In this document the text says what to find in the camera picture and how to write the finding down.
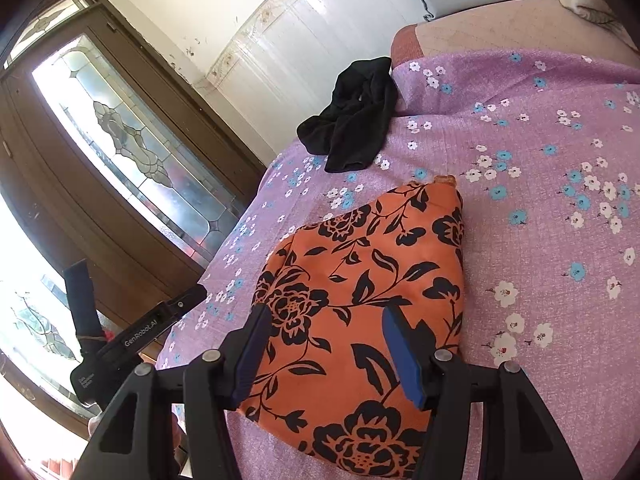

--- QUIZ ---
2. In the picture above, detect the orange black floral blouse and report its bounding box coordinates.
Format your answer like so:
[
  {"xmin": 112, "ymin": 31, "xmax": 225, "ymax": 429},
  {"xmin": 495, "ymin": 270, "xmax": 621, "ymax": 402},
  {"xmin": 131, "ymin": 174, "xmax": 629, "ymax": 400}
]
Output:
[{"xmin": 241, "ymin": 177, "xmax": 464, "ymax": 478}]

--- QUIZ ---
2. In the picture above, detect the person's left hand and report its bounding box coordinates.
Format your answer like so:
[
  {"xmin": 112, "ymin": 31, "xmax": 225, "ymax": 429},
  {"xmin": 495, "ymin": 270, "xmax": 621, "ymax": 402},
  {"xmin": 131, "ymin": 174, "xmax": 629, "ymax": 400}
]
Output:
[{"xmin": 86, "ymin": 404, "xmax": 191, "ymax": 476}]

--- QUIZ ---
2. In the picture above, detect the wooden stained glass door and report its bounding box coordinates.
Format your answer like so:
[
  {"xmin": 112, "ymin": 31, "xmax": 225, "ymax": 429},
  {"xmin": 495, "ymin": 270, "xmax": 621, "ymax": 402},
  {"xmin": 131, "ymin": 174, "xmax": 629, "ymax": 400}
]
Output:
[{"xmin": 1, "ymin": 0, "xmax": 265, "ymax": 437}]

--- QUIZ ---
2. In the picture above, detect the purple floral bed sheet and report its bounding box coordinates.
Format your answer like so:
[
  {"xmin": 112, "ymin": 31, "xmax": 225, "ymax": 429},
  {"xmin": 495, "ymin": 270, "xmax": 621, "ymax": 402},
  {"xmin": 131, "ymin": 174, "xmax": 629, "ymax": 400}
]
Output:
[{"xmin": 160, "ymin": 51, "xmax": 639, "ymax": 479}]

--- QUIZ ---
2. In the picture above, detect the black crumpled garment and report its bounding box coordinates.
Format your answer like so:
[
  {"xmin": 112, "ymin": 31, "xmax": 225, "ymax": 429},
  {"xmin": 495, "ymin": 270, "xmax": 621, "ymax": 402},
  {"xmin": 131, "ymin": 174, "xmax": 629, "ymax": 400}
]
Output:
[{"xmin": 296, "ymin": 56, "xmax": 398, "ymax": 174}]

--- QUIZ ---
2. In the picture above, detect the pink quilted mattress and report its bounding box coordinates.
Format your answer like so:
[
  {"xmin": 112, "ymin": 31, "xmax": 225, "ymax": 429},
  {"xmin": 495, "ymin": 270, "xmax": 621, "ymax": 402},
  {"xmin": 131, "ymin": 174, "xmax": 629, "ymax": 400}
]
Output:
[{"xmin": 390, "ymin": 0, "xmax": 639, "ymax": 67}]

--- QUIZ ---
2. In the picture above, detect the beige floral blanket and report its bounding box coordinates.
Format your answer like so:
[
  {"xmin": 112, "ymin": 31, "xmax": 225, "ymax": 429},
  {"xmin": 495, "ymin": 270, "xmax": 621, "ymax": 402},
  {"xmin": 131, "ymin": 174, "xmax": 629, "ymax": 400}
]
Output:
[{"xmin": 559, "ymin": 0, "xmax": 626, "ymax": 36}]

